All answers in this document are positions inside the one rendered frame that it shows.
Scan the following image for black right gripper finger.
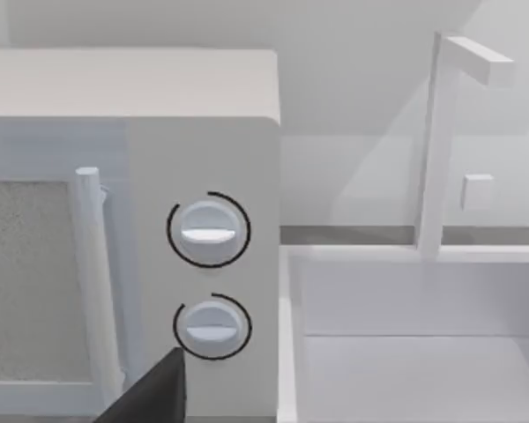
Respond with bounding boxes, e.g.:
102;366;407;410
92;346;189;423

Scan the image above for small white microwave knob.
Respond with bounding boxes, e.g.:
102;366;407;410
181;301;243;352

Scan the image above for large white microwave knob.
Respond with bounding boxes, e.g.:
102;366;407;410
175;200;242;261

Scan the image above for microwave oven door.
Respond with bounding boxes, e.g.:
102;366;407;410
0;122;136;419

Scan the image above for pale microwave oven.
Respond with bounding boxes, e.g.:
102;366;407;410
0;48;282;419

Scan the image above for white sink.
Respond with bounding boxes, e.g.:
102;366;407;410
276;242;529;423

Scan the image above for tall white tap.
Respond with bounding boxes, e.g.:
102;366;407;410
416;31;516;262

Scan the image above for microwave door handle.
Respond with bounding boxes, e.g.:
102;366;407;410
74;166;127;400

